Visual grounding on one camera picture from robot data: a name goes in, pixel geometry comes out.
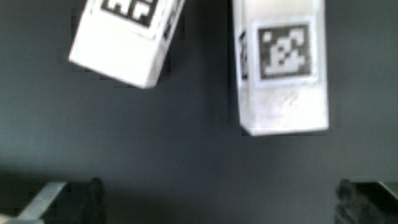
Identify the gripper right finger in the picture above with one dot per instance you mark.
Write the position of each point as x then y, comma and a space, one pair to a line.
366, 202

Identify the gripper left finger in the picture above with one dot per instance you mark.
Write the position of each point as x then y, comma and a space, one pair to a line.
68, 203

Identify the white leg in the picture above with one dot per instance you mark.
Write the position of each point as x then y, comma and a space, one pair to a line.
281, 65
123, 38

